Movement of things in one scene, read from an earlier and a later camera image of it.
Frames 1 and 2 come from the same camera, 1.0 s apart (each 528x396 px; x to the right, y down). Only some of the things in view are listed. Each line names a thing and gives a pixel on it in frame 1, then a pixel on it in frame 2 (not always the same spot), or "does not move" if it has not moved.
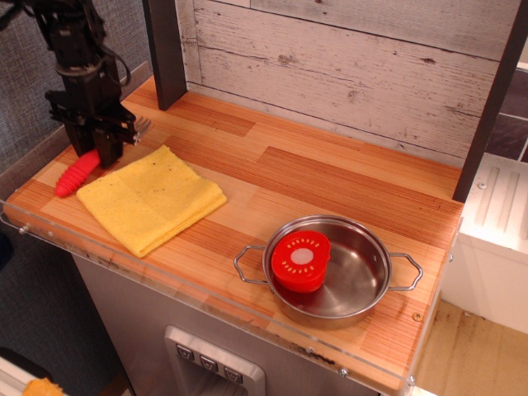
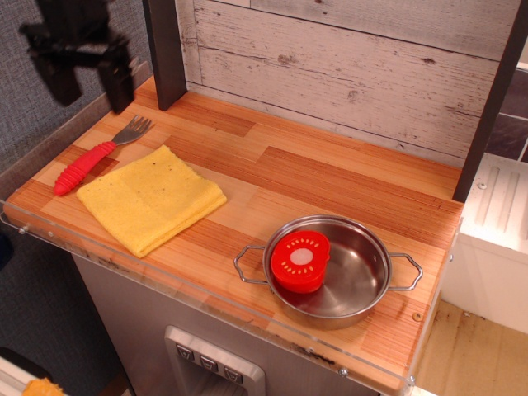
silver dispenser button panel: [202, 368] does not move
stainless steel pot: [360, 272] does not move
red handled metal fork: [90, 162] does not move
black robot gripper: [92, 99] → [76, 33]
